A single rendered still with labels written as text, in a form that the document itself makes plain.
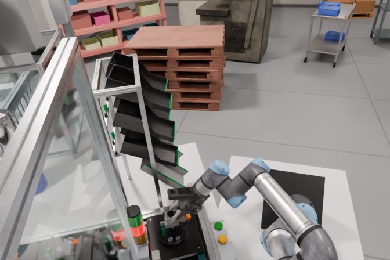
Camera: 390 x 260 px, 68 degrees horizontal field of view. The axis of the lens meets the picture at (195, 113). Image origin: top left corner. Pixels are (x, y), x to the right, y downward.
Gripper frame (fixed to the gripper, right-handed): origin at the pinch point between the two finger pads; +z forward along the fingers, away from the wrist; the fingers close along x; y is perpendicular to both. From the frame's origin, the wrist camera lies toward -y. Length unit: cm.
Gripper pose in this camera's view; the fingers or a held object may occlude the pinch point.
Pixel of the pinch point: (169, 216)
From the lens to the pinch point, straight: 136.5
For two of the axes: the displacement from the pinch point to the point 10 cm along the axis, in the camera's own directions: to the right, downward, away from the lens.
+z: -6.1, 7.3, 3.2
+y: 7.7, 4.3, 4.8
